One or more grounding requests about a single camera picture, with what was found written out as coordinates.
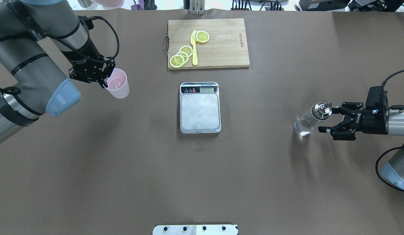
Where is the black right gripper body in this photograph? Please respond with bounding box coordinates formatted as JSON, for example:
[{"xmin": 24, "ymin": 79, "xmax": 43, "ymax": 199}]
[{"xmin": 353, "ymin": 86, "xmax": 388, "ymax": 135}]

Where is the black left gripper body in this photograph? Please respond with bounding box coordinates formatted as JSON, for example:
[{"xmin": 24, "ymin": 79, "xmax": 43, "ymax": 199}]
[{"xmin": 69, "ymin": 58, "xmax": 115, "ymax": 83}]

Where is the pink plastic cup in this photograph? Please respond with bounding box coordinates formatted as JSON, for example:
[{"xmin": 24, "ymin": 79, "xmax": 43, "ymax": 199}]
[{"xmin": 105, "ymin": 68, "xmax": 130, "ymax": 99}]

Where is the glass sauce bottle metal spout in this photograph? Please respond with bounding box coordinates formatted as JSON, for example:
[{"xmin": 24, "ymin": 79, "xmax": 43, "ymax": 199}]
[{"xmin": 294, "ymin": 102, "xmax": 332, "ymax": 136}]

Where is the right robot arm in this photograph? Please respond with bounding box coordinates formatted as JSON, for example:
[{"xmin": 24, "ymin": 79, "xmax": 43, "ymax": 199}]
[{"xmin": 318, "ymin": 86, "xmax": 404, "ymax": 192}]

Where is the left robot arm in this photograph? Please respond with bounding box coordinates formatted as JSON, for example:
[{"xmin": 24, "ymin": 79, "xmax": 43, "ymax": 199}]
[{"xmin": 0, "ymin": 0, "xmax": 118, "ymax": 144}]

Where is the silver kitchen scale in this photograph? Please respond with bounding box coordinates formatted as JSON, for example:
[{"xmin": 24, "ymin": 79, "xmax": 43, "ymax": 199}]
[{"xmin": 179, "ymin": 82, "xmax": 221, "ymax": 134}]

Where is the lemon slice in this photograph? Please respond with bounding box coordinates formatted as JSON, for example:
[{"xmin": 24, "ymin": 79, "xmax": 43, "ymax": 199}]
[
  {"xmin": 179, "ymin": 45, "xmax": 193, "ymax": 56},
  {"xmin": 169, "ymin": 55, "xmax": 183, "ymax": 68},
  {"xmin": 193, "ymin": 31, "xmax": 210, "ymax": 43},
  {"xmin": 176, "ymin": 52, "xmax": 189, "ymax": 65}
]

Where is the wooden cutting board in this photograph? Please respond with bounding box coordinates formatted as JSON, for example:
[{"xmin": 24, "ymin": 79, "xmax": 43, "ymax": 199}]
[{"xmin": 168, "ymin": 18, "xmax": 250, "ymax": 69}]

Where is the white mounting plate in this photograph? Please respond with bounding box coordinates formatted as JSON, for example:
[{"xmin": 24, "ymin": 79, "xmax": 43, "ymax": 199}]
[{"xmin": 152, "ymin": 224, "xmax": 239, "ymax": 235}]

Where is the aluminium frame post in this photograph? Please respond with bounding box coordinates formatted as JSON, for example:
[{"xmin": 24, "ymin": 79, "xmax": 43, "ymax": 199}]
[{"xmin": 188, "ymin": 0, "xmax": 206, "ymax": 15}]

